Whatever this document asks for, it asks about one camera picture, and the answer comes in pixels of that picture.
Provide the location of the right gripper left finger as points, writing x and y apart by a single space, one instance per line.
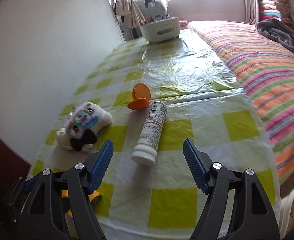
51 195

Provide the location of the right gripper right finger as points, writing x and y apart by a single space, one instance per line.
252 214

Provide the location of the white plush toy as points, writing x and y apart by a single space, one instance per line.
83 125

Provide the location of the white plastic bottle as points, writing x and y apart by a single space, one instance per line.
145 152

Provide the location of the orange peel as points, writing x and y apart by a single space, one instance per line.
141 97

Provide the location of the yellow object under gripper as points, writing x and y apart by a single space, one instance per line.
94 198

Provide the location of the white plastic chair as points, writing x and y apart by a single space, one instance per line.
291 209

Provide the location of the striped bed blanket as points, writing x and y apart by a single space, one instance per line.
265 70

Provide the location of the grey crumpled blanket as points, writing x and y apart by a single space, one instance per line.
277 31

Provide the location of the pink curtain right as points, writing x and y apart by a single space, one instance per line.
251 11

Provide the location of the white plastic basket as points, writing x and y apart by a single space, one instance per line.
162 30

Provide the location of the stack of folded quilts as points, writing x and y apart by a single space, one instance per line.
278 9

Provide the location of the beige curtain left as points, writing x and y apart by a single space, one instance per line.
132 16

